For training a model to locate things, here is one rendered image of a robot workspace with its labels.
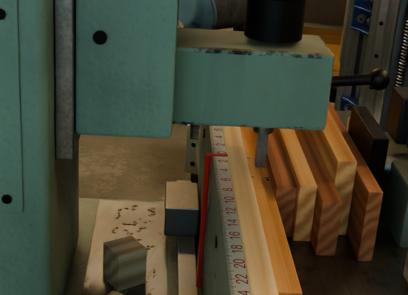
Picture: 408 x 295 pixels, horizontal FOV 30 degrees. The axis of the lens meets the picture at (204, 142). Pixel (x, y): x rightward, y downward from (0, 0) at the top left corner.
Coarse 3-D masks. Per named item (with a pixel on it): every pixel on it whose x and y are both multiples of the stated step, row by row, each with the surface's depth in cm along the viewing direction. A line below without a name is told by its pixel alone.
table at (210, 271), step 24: (288, 240) 69; (384, 240) 70; (312, 264) 65; (336, 264) 65; (360, 264) 66; (384, 264) 66; (216, 288) 61; (312, 288) 62; (336, 288) 62; (360, 288) 62; (384, 288) 62
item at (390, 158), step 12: (360, 108) 75; (360, 120) 72; (372, 120) 72; (348, 132) 76; (360, 132) 72; (372, 132) 69; (360, 144) 72; (372, 144) 68; (384, 144) 68; (372, 156) 68; (384, 156) 68; (396, 156) 73; (372, 168) 68; (384, 168) 69
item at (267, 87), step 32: (192, 32) 68; (224, 32) 69; (192, 64) 64; (224, 64) 64; (256, 64) 64; (288, 64) 64; (320, 64) 64; (192, 96) 65; (224, 96) 65; (256, 96) 65; (288, 96) 65; (320, 96) 65; (256, 128) 69; (288, 128) 67; (320, 128) 67
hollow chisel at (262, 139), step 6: (258, 138) 70; (264, 138) 70; (258, 144) 70; (264, 144) 70; (258, 150) 70; (264, 150) 70; (258, 156) 71; (264, 156) 71; (258, 162) 71; (264, 162) 71
